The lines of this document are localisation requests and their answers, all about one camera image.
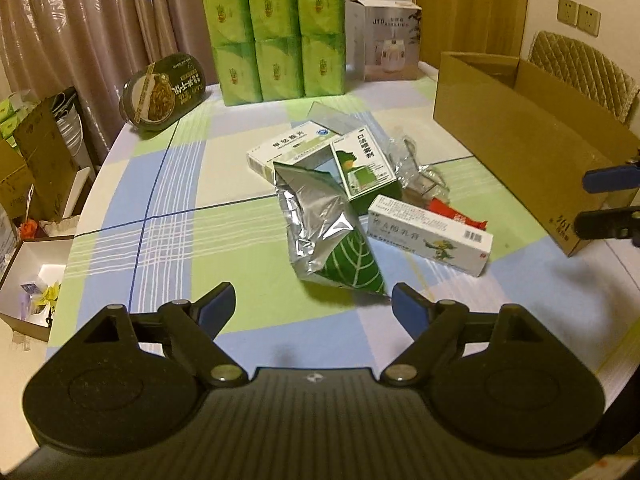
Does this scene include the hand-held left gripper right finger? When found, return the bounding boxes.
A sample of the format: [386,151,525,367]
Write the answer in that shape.
[382,282,553,388]

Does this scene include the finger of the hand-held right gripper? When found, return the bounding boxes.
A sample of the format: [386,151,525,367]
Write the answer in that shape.
[574,205,640,247]
[582,157,640,195]

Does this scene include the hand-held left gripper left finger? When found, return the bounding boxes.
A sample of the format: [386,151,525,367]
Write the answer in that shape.
[75,281,249,388]

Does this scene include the long white ointment box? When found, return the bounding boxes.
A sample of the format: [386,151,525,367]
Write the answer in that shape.
[366,194,494,277]

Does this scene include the red snack packet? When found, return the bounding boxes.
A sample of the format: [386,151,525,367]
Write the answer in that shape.
[427,197,488,231]

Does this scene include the large cardboard box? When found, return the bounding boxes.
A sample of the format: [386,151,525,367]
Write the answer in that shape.
[432,51,640,258]

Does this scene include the silver and green foil bag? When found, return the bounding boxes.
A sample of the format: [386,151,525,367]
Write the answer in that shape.
[272,160,388,297]

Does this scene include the metal soap rack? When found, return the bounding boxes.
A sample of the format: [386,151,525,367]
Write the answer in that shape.
[395,135,451,206]

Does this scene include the green and white spray box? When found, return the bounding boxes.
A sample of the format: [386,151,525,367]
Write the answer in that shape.
[330,127,401,216]

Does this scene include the desktop with checkered tablecloth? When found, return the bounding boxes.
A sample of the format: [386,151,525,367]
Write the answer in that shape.
[47,60,640,401]

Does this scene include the chair with quilted cushion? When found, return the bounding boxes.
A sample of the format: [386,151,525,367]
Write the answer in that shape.
[529,31,640,126]

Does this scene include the white flat medicine box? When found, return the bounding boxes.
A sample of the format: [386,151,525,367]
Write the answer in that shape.
[246,121,346,181]

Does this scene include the open white box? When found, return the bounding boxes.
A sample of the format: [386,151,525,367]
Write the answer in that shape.
[0,237,76,343]

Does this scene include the clear plastic box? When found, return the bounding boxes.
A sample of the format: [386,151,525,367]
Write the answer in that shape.
[306,101,371,136]

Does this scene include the dark oval noodle bowl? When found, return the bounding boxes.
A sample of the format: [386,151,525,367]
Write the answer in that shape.
[119,52,206,133]

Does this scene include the wooden door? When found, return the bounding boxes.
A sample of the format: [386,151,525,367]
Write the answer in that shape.
[415,0,531,66]

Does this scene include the brown cardboard box with bowls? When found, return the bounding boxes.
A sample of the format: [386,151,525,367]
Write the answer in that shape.
[12,87,96,221]

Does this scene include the stack of metal bowls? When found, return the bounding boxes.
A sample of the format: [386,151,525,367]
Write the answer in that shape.
[52,92,83,171]

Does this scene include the low brown cardboard box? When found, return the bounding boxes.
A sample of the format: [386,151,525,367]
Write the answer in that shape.
[0,140,36,221]

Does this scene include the white humidifier box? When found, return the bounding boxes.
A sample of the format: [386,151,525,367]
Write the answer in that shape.
[348,0,423,82]

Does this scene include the stack of green tissue packs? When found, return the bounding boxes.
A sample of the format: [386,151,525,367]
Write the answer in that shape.
[201,0,347,107]

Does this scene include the small green tissue packs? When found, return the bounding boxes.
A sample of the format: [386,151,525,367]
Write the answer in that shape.
[0,92,31,136]

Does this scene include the brown curtain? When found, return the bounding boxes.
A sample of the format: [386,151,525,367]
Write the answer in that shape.
[0,0,351,161]

